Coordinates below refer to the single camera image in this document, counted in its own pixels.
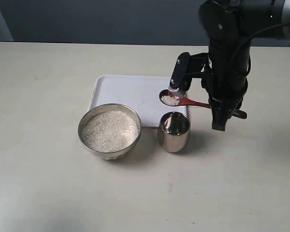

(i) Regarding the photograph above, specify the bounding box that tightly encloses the steel bowl of rice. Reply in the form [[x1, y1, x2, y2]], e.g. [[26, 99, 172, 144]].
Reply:
[[78, 103, 142, 160]]

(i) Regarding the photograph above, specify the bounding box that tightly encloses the shiny steel cup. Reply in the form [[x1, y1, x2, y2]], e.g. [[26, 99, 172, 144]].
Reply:
[[157, 112, 190, 153]]

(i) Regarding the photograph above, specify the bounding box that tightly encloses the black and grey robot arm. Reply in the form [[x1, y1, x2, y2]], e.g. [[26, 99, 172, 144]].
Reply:
[[199, 0, 290, 131]]

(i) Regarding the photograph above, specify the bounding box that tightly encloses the red-brown wooden spoon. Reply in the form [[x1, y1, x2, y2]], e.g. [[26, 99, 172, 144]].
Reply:
[[159, 89, 247, 119]]

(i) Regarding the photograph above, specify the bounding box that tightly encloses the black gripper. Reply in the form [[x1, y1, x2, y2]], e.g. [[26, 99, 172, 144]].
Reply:
[[202, 41, 251, 131]]

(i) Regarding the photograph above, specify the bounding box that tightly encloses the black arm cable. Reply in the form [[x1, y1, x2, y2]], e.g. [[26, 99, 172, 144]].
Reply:
[[232, 20, 290, 80]]

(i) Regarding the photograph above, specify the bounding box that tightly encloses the white rectangular tray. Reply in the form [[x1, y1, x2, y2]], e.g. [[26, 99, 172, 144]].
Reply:
[[88, 74, 187, 127]]

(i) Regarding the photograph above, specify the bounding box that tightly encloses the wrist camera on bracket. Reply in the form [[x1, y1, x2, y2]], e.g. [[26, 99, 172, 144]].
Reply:
[[169, 52, 208, 96]]

